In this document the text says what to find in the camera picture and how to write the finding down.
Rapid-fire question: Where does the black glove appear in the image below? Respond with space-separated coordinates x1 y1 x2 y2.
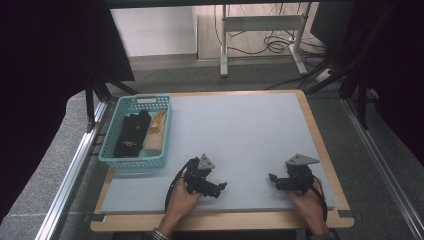
113 109 153 159

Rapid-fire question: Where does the black floor cable bundle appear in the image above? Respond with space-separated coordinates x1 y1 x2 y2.
213 3 329 68

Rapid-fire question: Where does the aluminium rail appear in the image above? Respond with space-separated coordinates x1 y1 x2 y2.
34 100 110 240
341 98 424 236

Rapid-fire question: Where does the dark curtain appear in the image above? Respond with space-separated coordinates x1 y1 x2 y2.
344 0 424 166
0 0 136 221

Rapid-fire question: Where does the grey foam mat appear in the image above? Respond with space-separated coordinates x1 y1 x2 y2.
99 92 337 215

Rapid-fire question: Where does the turquoise plastic basket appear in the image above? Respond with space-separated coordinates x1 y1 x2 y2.
98 94 174 172

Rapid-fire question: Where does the person's left hand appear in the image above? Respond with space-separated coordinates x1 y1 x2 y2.
159 181 203 233

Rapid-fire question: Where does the beige fluffy glove with loop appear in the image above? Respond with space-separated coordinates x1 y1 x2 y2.
143 110 168 156

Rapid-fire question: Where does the white power strip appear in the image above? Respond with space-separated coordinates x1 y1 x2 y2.
313 67 333 84

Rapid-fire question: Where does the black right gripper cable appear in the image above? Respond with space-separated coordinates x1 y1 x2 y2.
311 175 330 224

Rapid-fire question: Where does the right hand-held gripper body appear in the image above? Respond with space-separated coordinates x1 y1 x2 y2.
282 152 321 195

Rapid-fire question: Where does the black tripod stand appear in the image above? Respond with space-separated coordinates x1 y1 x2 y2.
84 68 140 134
304 3 396 131

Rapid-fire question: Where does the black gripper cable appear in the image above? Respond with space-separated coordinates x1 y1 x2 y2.
311 175 330 224
164 157 198 214

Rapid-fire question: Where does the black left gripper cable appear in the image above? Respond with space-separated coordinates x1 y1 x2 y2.
164 157 198 214

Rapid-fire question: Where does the white metal desk frame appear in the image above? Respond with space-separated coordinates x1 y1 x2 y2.
219 3 310 79

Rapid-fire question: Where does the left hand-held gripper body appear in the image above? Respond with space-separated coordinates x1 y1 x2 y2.
183 152 216 196

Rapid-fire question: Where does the wooden table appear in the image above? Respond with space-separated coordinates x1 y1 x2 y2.
89 89 356 234

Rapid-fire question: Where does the person's right hand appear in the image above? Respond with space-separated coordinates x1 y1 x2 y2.
287 177 330 235

